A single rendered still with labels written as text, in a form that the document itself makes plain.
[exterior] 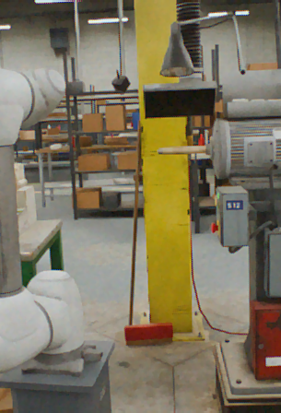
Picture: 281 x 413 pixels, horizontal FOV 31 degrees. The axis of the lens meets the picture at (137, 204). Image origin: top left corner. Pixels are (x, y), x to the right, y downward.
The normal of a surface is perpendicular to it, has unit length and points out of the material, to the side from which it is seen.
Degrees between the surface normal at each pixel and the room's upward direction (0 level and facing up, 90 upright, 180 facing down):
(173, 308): 90
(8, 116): 97
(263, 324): 90
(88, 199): 90
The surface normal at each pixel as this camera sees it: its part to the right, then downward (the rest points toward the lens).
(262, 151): -0.04, 0.18
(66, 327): 0.80, 0.11
